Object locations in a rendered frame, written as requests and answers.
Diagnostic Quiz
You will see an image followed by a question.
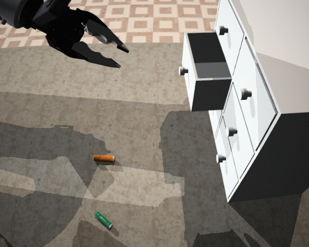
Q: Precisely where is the green battery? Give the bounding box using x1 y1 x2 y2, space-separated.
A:
95 212 113 228

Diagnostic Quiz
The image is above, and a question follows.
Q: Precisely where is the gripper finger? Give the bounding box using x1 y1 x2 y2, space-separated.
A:
76 8 129 53
55 41 121 68

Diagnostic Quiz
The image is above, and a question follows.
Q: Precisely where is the grey chest of drawers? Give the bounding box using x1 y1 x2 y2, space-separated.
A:
214 0 309 203

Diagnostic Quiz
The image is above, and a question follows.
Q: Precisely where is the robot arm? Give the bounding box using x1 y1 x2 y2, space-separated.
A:
0 0 71 29

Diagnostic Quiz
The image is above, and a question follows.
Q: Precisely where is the orange battery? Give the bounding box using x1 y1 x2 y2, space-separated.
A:
93 155 115 163

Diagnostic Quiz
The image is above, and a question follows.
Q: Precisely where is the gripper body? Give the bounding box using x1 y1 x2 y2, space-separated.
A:
19 0 85 52

